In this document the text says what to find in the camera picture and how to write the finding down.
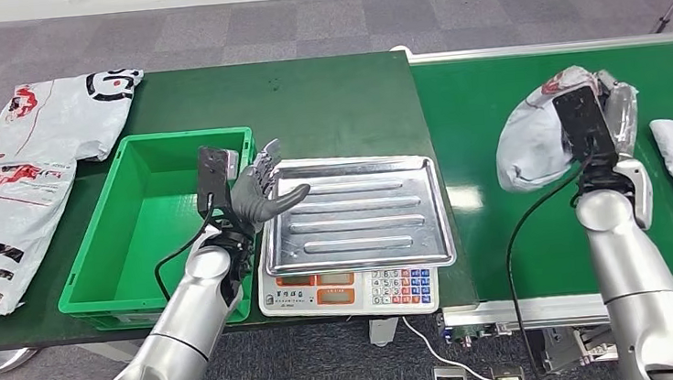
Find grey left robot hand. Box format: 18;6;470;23
225;136;315;238

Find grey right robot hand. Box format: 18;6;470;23
593;67;644;160

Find small white parcel bag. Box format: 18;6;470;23
488;63;613;196

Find white parcel bag, curved black logo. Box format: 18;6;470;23
0;66;153;171

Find large white parcel, black letters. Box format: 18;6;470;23
0;155;91;319

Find steel scale tray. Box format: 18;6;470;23
255;145;459;283

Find green plastic crate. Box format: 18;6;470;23
43;124;272;339

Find white electronic scale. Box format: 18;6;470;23
255;257;443;330

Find white table leg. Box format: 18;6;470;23
366;315;402;349

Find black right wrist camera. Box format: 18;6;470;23
551;83;620;165

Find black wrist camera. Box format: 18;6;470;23
191;141;248;223
551;83;620;165

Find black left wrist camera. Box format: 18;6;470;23
191;141;248;223

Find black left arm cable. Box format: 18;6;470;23
147;192;225;304

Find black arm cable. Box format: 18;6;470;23
496;154;613;380
147;192;225;304

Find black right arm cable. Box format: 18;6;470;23
496;154;613;380

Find white scale power cable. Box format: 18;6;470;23
401;309;504;380

